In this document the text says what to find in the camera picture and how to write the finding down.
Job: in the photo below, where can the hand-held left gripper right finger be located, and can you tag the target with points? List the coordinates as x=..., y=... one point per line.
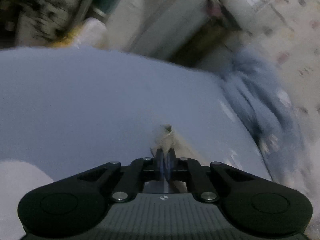
x=170, y=166

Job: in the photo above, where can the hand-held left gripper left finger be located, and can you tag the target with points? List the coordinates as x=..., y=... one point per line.
x=160, y=166

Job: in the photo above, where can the beige garment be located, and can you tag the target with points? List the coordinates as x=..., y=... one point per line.
x=166, y=140

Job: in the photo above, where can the light blue printed bed sheet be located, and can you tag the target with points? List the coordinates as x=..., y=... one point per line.
x=87, y=100

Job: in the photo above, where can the light blue printed quilt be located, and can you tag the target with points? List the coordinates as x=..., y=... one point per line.
x=255, y=92

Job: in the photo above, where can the white storage box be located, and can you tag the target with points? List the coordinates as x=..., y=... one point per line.
x=170, y=22

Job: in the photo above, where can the white cushion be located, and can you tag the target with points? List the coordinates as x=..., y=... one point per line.
x=91, y=30

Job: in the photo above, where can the fruit-print cloth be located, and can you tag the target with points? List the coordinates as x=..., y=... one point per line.
x=295, y=55

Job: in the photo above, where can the dark speckled cloth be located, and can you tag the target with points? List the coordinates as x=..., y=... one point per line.
x=42, y=12

